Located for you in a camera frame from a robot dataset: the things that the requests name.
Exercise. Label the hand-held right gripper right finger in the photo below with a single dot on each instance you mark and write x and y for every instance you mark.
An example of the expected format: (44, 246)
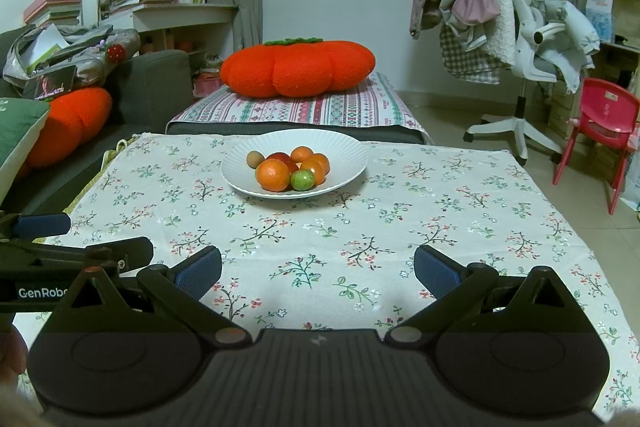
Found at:
(437, 272)

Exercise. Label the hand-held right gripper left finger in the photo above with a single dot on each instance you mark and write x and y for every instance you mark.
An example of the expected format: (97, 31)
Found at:
(200, 272)

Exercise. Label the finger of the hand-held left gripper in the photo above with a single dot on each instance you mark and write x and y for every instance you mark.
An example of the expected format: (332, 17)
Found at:
(42, 225)
(125, 252)

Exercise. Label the mandarin orange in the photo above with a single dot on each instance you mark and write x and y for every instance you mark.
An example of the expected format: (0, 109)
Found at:
(273, 175)

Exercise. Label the small brown fruit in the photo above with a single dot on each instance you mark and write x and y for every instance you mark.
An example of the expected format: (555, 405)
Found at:
(255, 158)

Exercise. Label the green fruit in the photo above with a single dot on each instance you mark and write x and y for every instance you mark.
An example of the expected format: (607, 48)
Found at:
(302, 180)

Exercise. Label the white ribbed plate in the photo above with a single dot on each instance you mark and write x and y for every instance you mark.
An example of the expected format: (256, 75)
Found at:
(345, 162)

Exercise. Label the person's left hand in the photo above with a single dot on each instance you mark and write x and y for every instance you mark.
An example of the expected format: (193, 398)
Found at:
(12, 354)

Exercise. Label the floral tablecloth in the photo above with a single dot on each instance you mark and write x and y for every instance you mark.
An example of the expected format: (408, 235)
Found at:
(400, 217)

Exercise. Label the green cushion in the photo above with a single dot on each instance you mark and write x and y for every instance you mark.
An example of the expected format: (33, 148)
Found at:
(17, 142)

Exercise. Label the orange plush cushion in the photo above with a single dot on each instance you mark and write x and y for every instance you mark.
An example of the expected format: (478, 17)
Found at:
(75, 117)

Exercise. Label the red tomato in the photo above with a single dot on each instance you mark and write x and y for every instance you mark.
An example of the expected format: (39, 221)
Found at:
(293, 167)
(278, 156)

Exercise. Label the small orange tomato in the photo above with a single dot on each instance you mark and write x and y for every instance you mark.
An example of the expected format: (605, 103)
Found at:
(301, 153)

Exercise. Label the grey sofa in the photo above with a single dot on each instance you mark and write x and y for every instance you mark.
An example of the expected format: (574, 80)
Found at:
(155, 82)

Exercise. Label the grey bag with strawberry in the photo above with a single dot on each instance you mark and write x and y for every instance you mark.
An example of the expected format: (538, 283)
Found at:
(85, 57)

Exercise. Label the pink basket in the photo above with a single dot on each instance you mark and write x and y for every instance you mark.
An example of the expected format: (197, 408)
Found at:
(207, 86)

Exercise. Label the patterned striped pillow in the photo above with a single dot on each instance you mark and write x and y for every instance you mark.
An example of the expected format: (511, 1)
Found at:
(325, 109)

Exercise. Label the stack of pink books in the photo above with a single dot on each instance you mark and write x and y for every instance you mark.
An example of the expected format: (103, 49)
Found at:
(52, 7)

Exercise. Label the orange pumpkin cushion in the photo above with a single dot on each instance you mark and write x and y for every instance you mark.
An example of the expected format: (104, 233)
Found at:
(300, 67)

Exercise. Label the pink plastic chair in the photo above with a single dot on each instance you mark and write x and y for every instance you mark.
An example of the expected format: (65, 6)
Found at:
(607, 112)

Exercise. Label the wooden shelf unit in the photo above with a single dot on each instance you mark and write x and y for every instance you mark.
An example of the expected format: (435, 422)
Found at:
(622, 17)

